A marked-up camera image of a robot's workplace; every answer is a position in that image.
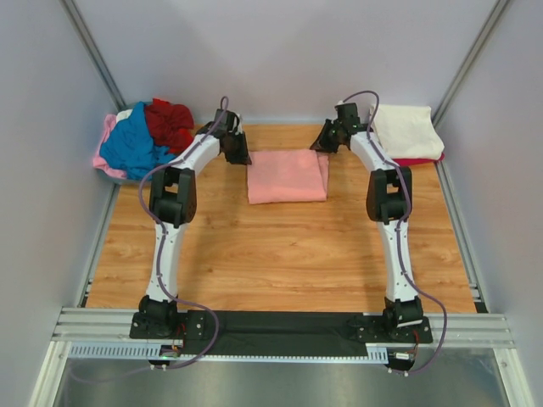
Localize salmon pink t-shirt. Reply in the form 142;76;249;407
247;149;329;204

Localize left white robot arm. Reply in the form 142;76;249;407
130;108;251;340

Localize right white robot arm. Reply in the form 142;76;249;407
311;103;424;343

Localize dark red t-shirt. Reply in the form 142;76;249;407
143;98;194;155

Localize folded white t-shirt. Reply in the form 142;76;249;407
370;103;445;160

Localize folded magenta t-shirt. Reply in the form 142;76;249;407
390;153;445;167

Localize blue t-shirt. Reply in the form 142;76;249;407
98;102;175;181

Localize white t-shirt in basket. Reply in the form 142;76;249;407
116;109;132;122

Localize light pink t-shirt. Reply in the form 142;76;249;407
92;113;128;180

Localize left corner aluminium post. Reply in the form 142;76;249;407
59;0;126;110

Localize corner aluminium post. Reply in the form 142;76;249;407
432;0;513;128
59;0;126;110

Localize right corner aluminium post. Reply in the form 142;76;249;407
432;0;513;128

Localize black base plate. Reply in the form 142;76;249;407
129;310;433;358

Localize aluminium frame rail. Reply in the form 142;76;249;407
52;308;515;348

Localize white slotted cable duct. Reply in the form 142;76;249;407
69;342;389;365

